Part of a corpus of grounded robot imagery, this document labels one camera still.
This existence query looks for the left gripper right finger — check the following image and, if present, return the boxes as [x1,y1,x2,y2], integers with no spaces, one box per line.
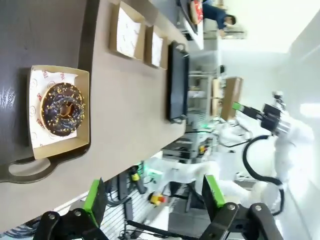
[199,174,283,240]

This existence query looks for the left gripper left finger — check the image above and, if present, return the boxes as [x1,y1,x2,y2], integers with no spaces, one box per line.
[32,176,109,240]

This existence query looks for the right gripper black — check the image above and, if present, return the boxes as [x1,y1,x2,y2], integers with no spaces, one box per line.
[232,100,283,131]

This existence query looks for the brown cardboard food box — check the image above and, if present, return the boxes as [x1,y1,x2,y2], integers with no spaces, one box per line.
[143,24,169,71]
[107,0,147,61]
[20,65,91,161]

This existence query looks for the chocolate donut yellow sprinkles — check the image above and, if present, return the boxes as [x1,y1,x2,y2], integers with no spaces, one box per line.
[39,82,87,137]

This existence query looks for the black donut tray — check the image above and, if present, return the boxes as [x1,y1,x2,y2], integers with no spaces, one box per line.
[179,0,201,36]

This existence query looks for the red glazed donut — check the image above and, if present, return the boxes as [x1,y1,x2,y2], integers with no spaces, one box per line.
[188,0,205,25]

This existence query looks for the dark brown serving tray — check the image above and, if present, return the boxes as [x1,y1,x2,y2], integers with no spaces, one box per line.
[0,0,101,185]
[166,40,191,125]

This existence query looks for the large brown cardboard panel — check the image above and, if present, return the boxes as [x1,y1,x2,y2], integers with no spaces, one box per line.
[220,76,244,122]

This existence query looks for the brown cardboard carton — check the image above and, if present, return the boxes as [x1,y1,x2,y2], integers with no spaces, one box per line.
[210,78,223,99]
[210,98,223,117]

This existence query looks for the black tool yellow label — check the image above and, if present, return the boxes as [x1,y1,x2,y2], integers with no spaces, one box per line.
[128,166,147,195]

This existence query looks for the yellow red emergency stop button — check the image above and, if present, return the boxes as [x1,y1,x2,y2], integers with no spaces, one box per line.
[149,191,168,207]

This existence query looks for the white side table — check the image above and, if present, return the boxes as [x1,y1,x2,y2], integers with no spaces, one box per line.
[178,0,224,76]

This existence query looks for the person in blue top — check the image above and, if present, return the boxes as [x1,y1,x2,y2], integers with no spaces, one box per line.
[203,2,238,37]

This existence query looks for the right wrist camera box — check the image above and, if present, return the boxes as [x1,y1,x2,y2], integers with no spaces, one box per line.
[271,90,285,104]

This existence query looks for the black right arm cable sleeve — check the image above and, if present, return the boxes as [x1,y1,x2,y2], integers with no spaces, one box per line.
[243,134,287,217]

